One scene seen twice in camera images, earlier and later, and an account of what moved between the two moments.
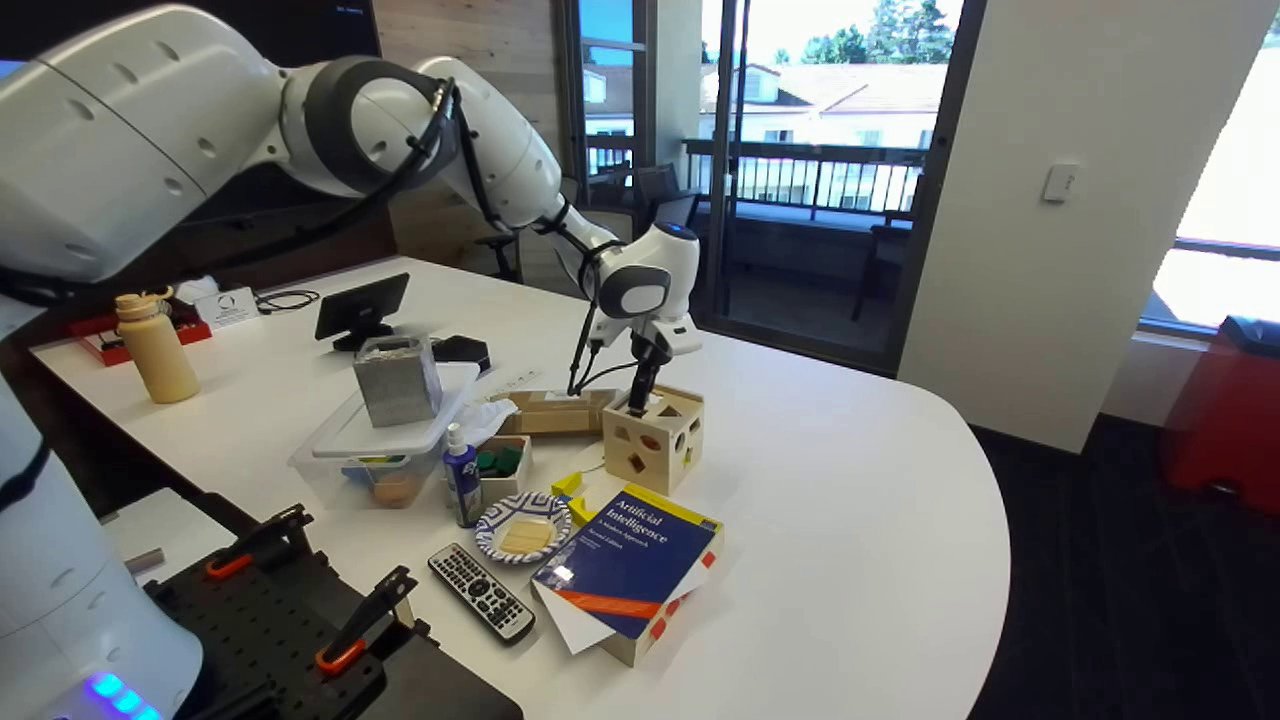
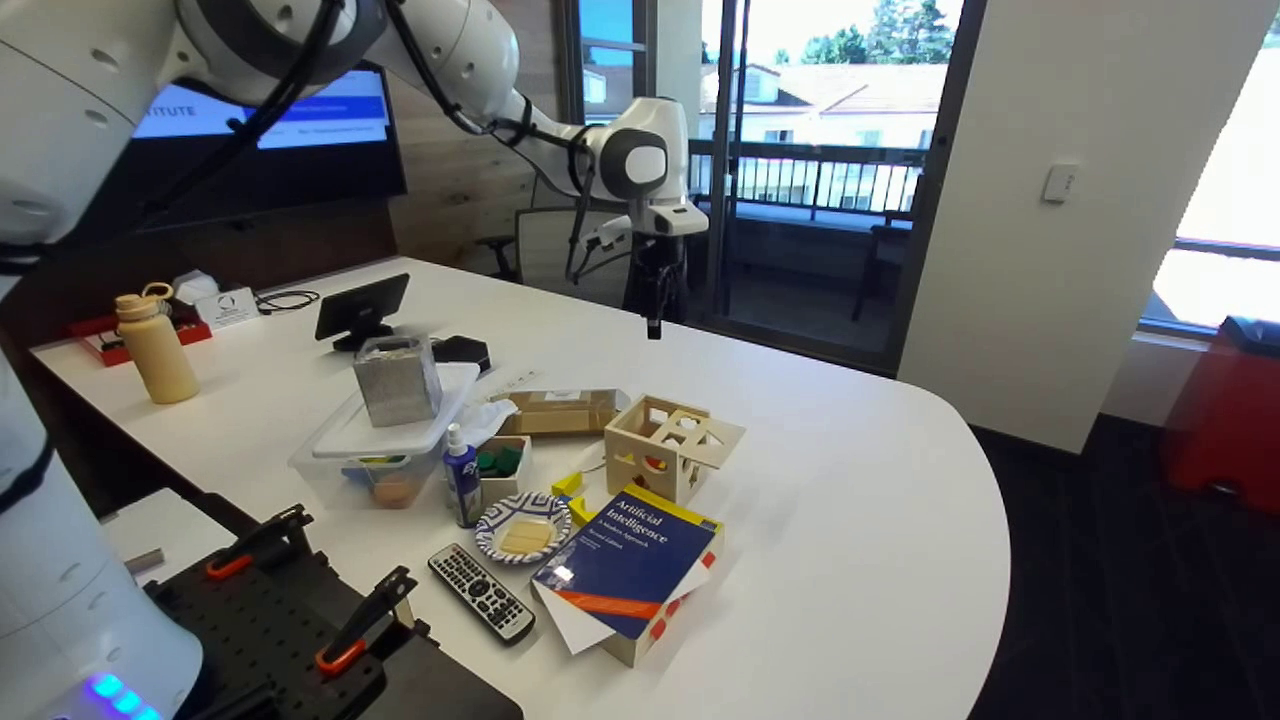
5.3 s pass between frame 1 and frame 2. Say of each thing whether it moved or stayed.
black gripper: moved
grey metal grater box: stayed
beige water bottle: stayed
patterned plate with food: stayed
